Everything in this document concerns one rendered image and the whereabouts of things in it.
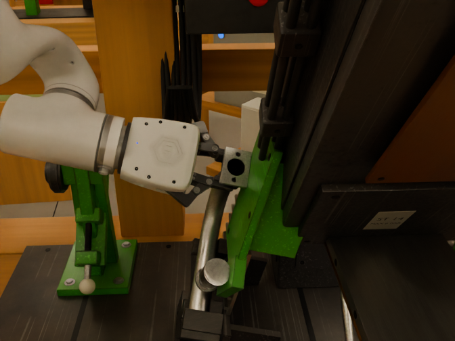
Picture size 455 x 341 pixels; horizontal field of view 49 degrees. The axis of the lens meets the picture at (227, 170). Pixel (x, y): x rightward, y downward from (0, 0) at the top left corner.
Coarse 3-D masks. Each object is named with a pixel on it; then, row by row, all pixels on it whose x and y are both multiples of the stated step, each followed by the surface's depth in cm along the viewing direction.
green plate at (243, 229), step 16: (256, 144) 71; (272, 144) 62; (256, 160) 69; (272, 160) 61; (256, 176) 67; (272, 176) 62; (240, 192) 75; (256, 192) 65; (272, 192) 64; (240, 208) 72; (256, 208) 64; (272, 208) 65; (240, 224) 70; (256, 224) 65; (272, 224) 67; (240, 240) 68; (256, 240) 68; (272, 240) 68; (288, 240) 68; (240, 256) 67; (288, 256) 69
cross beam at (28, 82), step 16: (80, 48) 101; (96, 48) 101; (208, 48) 101; (224, 48) 101; (240, 48) 101; (256, 48) 101; (272, 48) 101; (96, 64) 101; (208, 64) 102; (224, 64) 102; (240, 64) 102; (256, 64) 102; (16, 80) 101; (32, 80) 102; (208, 80) 103; (224, 80) 103; (240, 80) 104; (256, 80) 104
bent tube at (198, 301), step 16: (224, 160) 71; (240, 160) 72; (224, 176) 70; (240, 176) 71; (224, 192) 79; (208, 208) 82; (208, 224) 81; (208, 240) 80; (208, 256) 79; (192, 288) 78; (192, 304) 77; (208, 304) 78
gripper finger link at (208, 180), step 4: (196, 176) 71; (200, 176) 71; (204, 176) 71; (192, 180) 70; (196, 180) 70; (200, 180) 71; (204, 180) 71; (208, 180) 71; (212, 180) 71; (192, 184) 73; (196, 184) 73; (204, 184) 71; (208, 184) 71; (212, 184) 71
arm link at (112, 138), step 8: (112, 120) 68; (120, 120) 68; (104, 128) 67; (112, 128) 67; (120, 128) 67; (104, 136) 66; (112, 136) 67; (120, 136) 68; (104, 144) 66; (112, 144) 66; (120, 144) 68; (104, 152) 66; (112, 152) 67; (120, 152) 68; (96, 160) 67; (104, 160) 67; (112, 160) 67; (96, 168) 69; (104, 168) 68; (112, 168) 69
